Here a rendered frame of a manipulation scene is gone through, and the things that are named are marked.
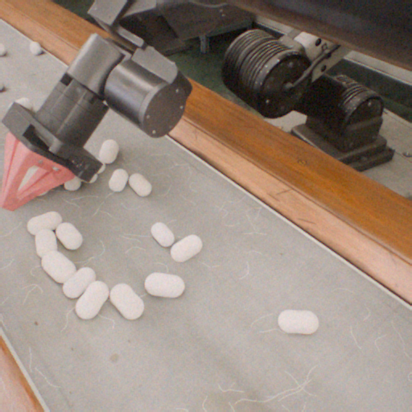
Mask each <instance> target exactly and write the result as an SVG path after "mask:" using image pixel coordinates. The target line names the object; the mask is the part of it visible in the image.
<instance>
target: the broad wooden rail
mask: <svg viewBox="0 0 412 412"><path fill-rule="evenodd" d="M0 19H1V20H4V22H5V23H7V24H8V25H10V26H11V27H13V28H15V29H16V30H17V31H19V32H20V33H21V34H22V35H24V36H26V37H27V38H28V39H30V40H32V41H33V42H38V43H39V45H40V47H41V48H42V49H44V50H45V51H48V52H50V53H51V55H52V56H54V57H55V58H57V59H59V60H60V61H62V62H63V63H65V64H66V65H67V66H68V67H69V65H70V63H71V62H72V60H73V59H74V57H75V56H76V54H77V53H78V51H79V50H80V48H81V46H83V45H84V43H85V41H86V40H87V39H88V37H89V35H90V34H91V33H94V32H95V33H97V34H99V35H101V36H102V38H104V39H105V38H107V37H110V38H111V39H113V40H115V39H114V38H113V37H112V35H111V34H110V33H107V32H105V31H103V30H102V29H100V28H98V27H95V25H93V24H91V23H89V22H88V21H86V20H83V19H81V18H80V17H78V16H76V14H73V13H72V12H70V11H68V10H65V9H64V8H63V7H60V6H59V5H57V4H55V3H54V2H52V1H49V0H0ZM115 41H116V40H115ZM188 79H189V81H190V82H191V83H192V93H191V95H190V97H189V98H188V99H187V104H186V109H185V112H183V115H182V117H181V118H180V120H179V123H178V125H177V126H176V127H175V128H174V129H173V130H172V131H171V132H170V133H168V134H166V135H167V136H168V137H171V139H172V140H174V141H175V142H177V143H178V144H180V145H181V146H182V147H185V148H186V149H188V150H189V151H191V153H192V154H194V155H195V156H196V157H197V158H200V159H202V160H203V161H205V162H206V163H207V164H208V165H210V166H211V167H212V168H213V169H214V170H217V171H219V172H220V173H221V174H222V175H224V176H225V177H227V178H228V179H230V180H232V181H233V182H234V183H235V184H236V185H237V186H239V187H241V188H242V189H244V190H245V191H246V192H248V193H250V194H251V195H253V196H254V197H256V198H257V200H259V201H261V202H262V203H263V204H265V205H267V206H268V207H270V208H271V209H273V210H274V211H275V212H278V213H279V215H280V216H282V217H284V218H285V219H287V220H288V221H289V222H290V223H293V224H294V225H296V226H297V227H299V228H300V229H301V230H302V231H304V232H305V233H307V234H308V235H310V236H311V237H313V238H314V239H316V240H317V241H318V242H321V244H322V245H324V246H325V247H327V248H328V249H330V250H331V251H332V252H334V253H336V254H338V255H339V256H340V258H342V259H344V260H345V261H347V262H348V263H350V264H351V265H353V266H355V267H356V268H357V269H359V271H361V272H362V273H364V274H365V275H367V276H368V277H370V278H372V279H373V280H374V281H376V282H377V283H378V284H379V285H381V286H383V287H384V288H385V289H387V290H389V291H390V292H391V293H393V295H396V296H397V297H399V299H401V300H402V301H404V302H405V303H408V304H409V305H410V306H411V307H412V201H411V200H408V199H407V198H406V197H404V196H402V195H401V194H399V193H396V192H394V191H393V190H391V189H389V188H387V187H385V186H383V185H381V183H378V182H377V181H376V180H374V179H370V178H369V177H368V176H366V175H363V174H361V173H360V172H358V171H355V170H353V168H351V167H350V166H347V165H345V164H343V163H342V162H340V161H338V160H336V159H334V158H332V157H330V156H328V155H326V153H324V152H322V151H321V150H318V149H316V148H314V147H313V146H311V145H309V144H307V143H305V142H302V141H301V140H299V139H298V138H296V137H295V136H294V135H292V134H288V133H287V132H286V131H284V130H281V129H279V128H278V127H277V126H273V125H271V124H270V123H269V122H268V121H266V120H264V119H262V118H261V117H258V116H256V115H254V114H252V113H251V112H249V111H247V110H244V109H243V108H242V107H240V106H239V105H236V104H235V103H233V102H231V101H227V100H225V99H224V98H223V97H221V96H219V95H218V94H216V93H214V92H213V91H212V90H210V89H207V88H205V87H204V86H203V85H201V84H197V83H196V82H195V81H193V80H192V79H190V78H188Z"/></svg>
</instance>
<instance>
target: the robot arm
mask: <svg viewBox="0 0 412 412"><path fill-rule="evenodd" d="M89 13H90V15H91V16H92V17H93V18H94V19H95V20H96V21H98V22H99V23H100V24H101V26H102V27H103V28H104V29H105V30H106V31H107V32H109V33H110V34H111V35H112V37H113V38H114V39H115V40H116V41H115V40H113V39H111V38H110V37H107V38H105V39H104V38H102V36H101V35H99V34H97V33H95V32H94V33H91V34H90V35H89V37H88V39H87V40H86V41H85V43H84V45H83V46H81V48H80V50H79V51H78V53H77V54H76V56H75V57H74V59H73V60H72V62H71V63H70V65H69V67H67V69H66V70H65V72H66V73H65V72H64V73H63V75H62V76H61V78H60V80H59V81H58V83H57V84H56V86H54V88H53V89H52V90H51V92H50V94H49V95H48V97H47V99H46V100H45V102H44V103H43V105H41V106H40V108H39V109H38V111H37V112H36V113H35V112H33V111H31V110H29V109H27V108H25V107H24V105H21V104H19V103H18V102H16V101H14V102H13V103H12V105H11V106H10V108H9V109H8V110H7V112H6V114H5V115H4V117H3V118H2V120H1V123H2V124H3V125H4V126H5V127H6V128H8V129H9V130H10V131H11V132H9V134H8V135H7V136H6V143H5V158H4V173H3V181H2V192H1V198H0V206H1V207H2V208H4V209H7V210H11V211H14V210H15V209H17V208H19V207H21V206H22V205H24V204H25V203H28V202H29V201H31V200H33V198H35V197H36V196H38V195H40V194H42V193H44V192H46V191H48V190H51V189H53V188H54V187H58V186H59V185H62V183H65V182H67V181H69V180H70V179H74V178H75V177H78V178H79V179H82V180H84V181H87V182H90V181H91V179H92V178H93V176H94V175H96V174H97V173H98V172H99V170H100V169H101V167H102V166H103V163H102V162H101V161H100V160H97V159H96V158H95V157H94V156H93V154H91V153H90V152H89V151H88V150H86V149H85V148H84V145H85V144H87V142H88V140H89V139H90V137H91V136H92V134H93V132H94V131H95V130H96V128H97V126H98V125H99V123H101V121H102V120H103V119H104V117H105V115H106V114H107V112H108V111H109V109H111V110H112V111H115V113H117V114H118V115H120V116H121V117H123V118H124V119H126V120H127V121H128V122H130V123H132V124H133V126H135V127H136V128H138V129H139V130H141V131H142V132H144V133H145V134H147V135H149V136H150V137H152V138H160V137H162V136H164V135H166V134H168V133H170V132H171V131H172V130H173V129H174V128H175V127H176V126H177V125H178V123H179V120H180V118H181V117H182V115H183V112H185V109H186V104H187V99H188V98H189V97H190V95H191V93H192V83H191V82H190V81H189V79H188V78H187V76H185V75H184V74H183V73H182V72H181V71H180V70H179V68H178V67H177V66H176V65H175V62H171V61H170V60H168V59H167V58H165V57H164V55H163V54H164V53H165V51H167V50H171V49H175V48H178V47H185V39H190V38H195V37H198V36H202V35H206V34H208V33H209V32H210V31H211V30H212V29H215V28H218V27H221V26H224V25H225V24H228V23H233V22H236V21H238V20H242V19H245V18H248V17H251V16H254V15H258V14H254V13H251V12H249V11H247V10H242V9H240V8H237V7H236V6H234V5H231V4H228V3H226V2H222V1H220V0H95V2H94V3H93V5H92V7H91V8H90V10H89ZM67 73H68V74H67ZM69 75H70V76H69ZM71 76H72V77H71ZM104 101H105V102H106V104H107V105H106V104H105V103H104ZM34 165H35V166H37V167H38V169H37V170H36V171H35V173H34V174H33V176H32V177H31V178H30V179H29V180H28V181H27V182H26V183H25V184H24V186H23V187H22V188H21V189H20V190H19V187H20V184H21V182H22V181H23V178H24V176H25V174H26V173H27V172H28V170H29V168H30V167H33V166H34Z"/></svg>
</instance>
